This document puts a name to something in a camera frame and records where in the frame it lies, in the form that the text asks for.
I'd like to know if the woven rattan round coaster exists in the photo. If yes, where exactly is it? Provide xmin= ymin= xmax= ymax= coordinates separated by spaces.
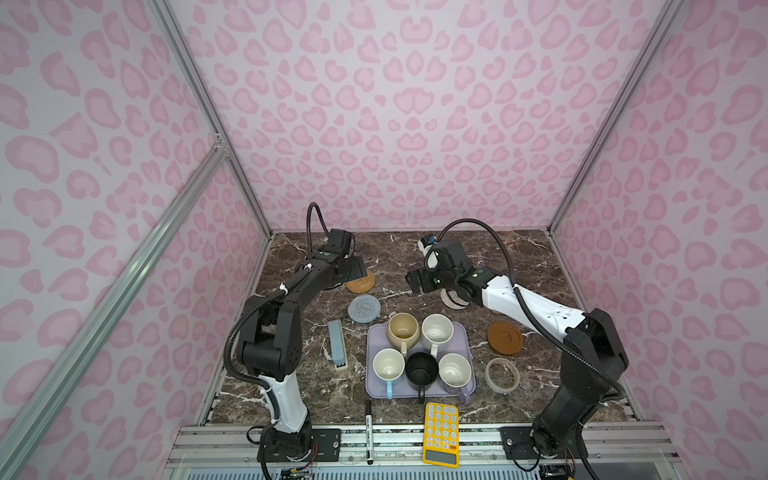
xmin=345 ymin=270 xmax=376 ymax=294

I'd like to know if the blue-grey woven round coaster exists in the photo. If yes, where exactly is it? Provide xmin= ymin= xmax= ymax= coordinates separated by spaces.
xmin=347 ymin=294 xmax=381 ymax=324

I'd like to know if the white speckled mug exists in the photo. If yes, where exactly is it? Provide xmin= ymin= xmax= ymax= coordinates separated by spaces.
xmin=420 ymin=314 xmax=454 ymax=358

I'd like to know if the beige ceramic mug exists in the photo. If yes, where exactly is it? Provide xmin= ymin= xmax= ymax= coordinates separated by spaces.
xmin=386 ymin=313 xmax=421 ymax=357

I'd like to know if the brown round wooden coaster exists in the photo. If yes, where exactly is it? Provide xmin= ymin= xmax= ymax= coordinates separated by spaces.
xmin=486 ymin=321 xmax=524 ymax=355

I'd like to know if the multicolour woven round coaster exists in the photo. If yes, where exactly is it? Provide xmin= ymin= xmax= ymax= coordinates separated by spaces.
xmin=440 ymin=289 xmax=469 ymax=310

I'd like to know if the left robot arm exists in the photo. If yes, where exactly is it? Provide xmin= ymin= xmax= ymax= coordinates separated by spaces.
xmin=224 ymin=229 xmax=366 ymax=460

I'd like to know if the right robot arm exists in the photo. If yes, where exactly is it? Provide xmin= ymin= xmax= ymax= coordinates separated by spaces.
xmin=406 ymin=235 xmax=629 ymax=458

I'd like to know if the lavender plastic tray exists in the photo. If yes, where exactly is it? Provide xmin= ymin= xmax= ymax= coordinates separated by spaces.
xmin=365 ymin=322 xmax=477 ymax=401

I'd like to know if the black mug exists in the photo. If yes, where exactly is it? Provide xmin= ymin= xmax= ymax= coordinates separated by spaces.
xmin=405 ymin=352 xmax=439 ymax=404

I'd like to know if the clear tape roll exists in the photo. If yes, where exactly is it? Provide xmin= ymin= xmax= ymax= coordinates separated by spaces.
xmin=484 ymin=358 xmax=521 ymax=395

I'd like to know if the black marker pen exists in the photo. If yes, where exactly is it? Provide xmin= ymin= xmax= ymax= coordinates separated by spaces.
xmin=365 ymin=399 xmax=374 ymax=465

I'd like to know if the yellow calculator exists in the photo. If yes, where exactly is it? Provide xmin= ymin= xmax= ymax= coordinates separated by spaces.
xmin=422 ymin=402 xmax=460 ymax=468

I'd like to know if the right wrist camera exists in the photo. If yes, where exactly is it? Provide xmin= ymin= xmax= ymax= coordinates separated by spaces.
xmin=417 ymin=234 xmax=438 ymax=271

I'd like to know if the white mug blue handle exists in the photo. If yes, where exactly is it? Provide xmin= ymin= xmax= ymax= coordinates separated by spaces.
xmin=372 ymin=348 xmax=405 ymax=400

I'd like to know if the white mug lavender handle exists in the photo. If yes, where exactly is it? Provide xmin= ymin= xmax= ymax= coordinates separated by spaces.
xmin=438 ymin=353 xmax=473 ymax=404

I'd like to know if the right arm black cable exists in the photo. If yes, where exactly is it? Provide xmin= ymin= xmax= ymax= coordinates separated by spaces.
xmin=435 ymin=217 xmax=628 ymax=400

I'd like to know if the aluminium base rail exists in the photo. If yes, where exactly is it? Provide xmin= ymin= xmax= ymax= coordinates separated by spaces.
xmin=161 ymin=421 xmax=688 ymax=479

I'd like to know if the aluminium frame corner post left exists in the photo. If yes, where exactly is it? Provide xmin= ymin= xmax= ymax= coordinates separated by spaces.
xmin=147 ymin=0 xmax=274 ymax=240

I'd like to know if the aluminium frame corner post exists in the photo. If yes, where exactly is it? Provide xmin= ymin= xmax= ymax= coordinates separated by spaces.
xmin=147 ymin=0 xmax=274 ymax=240
xmin=547 ymin=0 xmax=688 ymax=237

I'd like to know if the aluminium frame corner post right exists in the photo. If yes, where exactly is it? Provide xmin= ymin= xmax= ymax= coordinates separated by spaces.
xmin=547 ymin=0 xmax=688 ymax=237

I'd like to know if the aluminium diagonal frame bar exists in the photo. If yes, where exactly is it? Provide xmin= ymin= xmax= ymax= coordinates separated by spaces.
xmin=1 ymin=144 xmax=229 ymax=479

